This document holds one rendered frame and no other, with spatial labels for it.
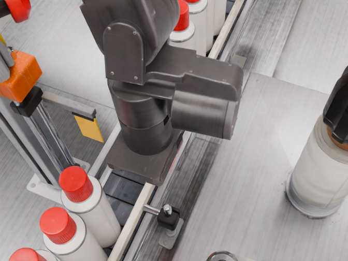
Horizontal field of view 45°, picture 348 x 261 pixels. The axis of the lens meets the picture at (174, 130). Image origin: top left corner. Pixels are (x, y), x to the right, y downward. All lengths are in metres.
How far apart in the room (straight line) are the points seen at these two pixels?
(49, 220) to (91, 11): 0.24
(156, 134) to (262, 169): 0.32
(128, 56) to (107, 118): 0.49
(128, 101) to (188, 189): 0.39
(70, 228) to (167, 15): 0.26
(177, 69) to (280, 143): 0.41
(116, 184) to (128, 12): 0.42
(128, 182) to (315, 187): 0.30
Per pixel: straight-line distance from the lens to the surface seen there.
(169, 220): 0.64
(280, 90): 0.82
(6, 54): 0.32
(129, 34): 0.35
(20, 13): 0.32
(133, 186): 0.71
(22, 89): 0.47
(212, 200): 0.70
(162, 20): 0.36
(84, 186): 0.50
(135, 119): 0.42
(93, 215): 0.55
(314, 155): 0.57
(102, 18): 0.36
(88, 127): 0.52
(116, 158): 0.48
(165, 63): 0.39
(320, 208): 0.68
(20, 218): 0.80
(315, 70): 0.93
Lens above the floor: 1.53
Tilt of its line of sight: 59 degrees down
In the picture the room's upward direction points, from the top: 5 degrees counter-clockwise
